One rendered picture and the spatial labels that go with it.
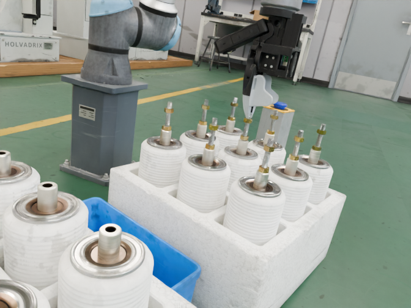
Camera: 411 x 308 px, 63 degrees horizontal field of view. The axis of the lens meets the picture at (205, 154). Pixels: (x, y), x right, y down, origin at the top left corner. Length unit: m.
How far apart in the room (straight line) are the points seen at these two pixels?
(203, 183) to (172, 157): 0.10
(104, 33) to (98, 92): 0.16
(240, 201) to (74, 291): 0.30
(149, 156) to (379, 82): 5.22
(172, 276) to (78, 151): 0.59
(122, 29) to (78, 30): 2.26
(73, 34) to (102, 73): 2.32
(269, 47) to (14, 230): 0.50
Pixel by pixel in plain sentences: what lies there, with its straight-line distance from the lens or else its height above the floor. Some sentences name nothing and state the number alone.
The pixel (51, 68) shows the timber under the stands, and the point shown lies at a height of 0.05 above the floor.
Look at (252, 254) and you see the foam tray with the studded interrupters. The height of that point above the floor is 0.18.
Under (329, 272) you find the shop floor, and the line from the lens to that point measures 0.89.
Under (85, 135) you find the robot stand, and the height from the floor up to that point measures 0.14.
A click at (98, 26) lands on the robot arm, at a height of 0.45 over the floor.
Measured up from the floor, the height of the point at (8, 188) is 0.25.
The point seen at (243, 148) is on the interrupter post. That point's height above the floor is 0.27.
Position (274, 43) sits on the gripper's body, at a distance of 0.68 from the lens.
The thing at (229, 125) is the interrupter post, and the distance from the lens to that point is 0.87.
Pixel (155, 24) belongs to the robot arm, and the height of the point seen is 0.48.
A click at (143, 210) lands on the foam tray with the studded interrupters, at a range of 0.68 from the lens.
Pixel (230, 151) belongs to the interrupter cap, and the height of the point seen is 0.25.
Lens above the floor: 0.48
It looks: 20 degrees down
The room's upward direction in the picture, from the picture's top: 10 degrees clockwise
